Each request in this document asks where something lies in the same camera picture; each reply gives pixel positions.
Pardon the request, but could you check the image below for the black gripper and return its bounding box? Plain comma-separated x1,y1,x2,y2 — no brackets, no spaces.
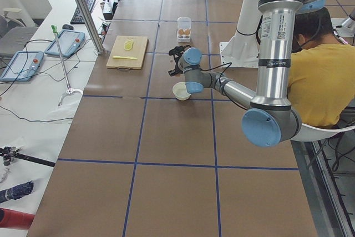
173,54,184,74

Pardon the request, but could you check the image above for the clear plastic egg box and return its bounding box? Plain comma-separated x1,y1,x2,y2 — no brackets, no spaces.
176,17,192,43

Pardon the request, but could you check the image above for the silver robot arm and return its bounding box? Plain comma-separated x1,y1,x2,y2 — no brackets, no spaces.
169,0,325,147

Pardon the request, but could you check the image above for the white bowl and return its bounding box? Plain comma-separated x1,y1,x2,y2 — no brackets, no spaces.
172,82,191,101

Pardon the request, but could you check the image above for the bamboo cutting board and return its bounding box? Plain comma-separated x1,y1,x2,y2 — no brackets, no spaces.
106,36,148,69

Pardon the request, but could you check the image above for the yellow plastic knife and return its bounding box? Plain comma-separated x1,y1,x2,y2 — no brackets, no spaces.
113,56,138,60

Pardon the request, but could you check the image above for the green tipped reacher stick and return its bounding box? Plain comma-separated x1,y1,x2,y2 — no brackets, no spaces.
51,25,83,106

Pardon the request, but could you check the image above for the blue teach pendant far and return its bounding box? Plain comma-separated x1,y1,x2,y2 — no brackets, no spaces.
44,29,85,58

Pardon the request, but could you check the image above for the blue teach pendant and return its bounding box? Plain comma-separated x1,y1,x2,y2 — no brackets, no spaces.
44,29,85,58
1,51,44,82

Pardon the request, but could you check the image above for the black keyboard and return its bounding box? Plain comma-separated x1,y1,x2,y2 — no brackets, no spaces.
69,0,97,25

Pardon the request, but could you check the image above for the person in yellow shirt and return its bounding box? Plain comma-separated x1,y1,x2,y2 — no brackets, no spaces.
287,7,354,129

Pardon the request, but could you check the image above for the blue teach pendant near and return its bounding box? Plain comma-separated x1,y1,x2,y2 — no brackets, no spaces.
1,51,44,82

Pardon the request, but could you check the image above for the grey office chair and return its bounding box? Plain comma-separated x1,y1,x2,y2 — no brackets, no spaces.
1,8,38,59

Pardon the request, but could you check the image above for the folded dark blue umbrella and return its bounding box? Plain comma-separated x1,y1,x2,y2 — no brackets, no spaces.
0,181,34,203

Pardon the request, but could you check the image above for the red cylinder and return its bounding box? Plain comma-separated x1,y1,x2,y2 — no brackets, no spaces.
1,208,35,230

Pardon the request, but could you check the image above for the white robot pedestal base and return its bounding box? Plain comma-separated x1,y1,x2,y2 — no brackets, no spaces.
220,0,261,68

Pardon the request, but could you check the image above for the aluminium frame post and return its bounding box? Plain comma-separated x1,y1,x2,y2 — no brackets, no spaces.
75,0,104,55

